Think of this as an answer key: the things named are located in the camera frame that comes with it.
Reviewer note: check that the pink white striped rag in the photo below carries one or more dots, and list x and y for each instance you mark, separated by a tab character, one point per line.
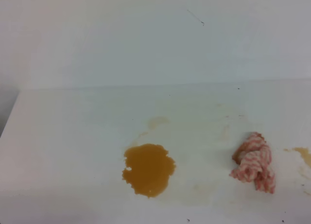
253	159

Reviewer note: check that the large brown coffee puddle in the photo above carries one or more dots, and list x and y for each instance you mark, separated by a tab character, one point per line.
148	168

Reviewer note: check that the small coffee stain right edge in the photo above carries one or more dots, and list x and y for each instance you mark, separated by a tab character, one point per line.
304	153

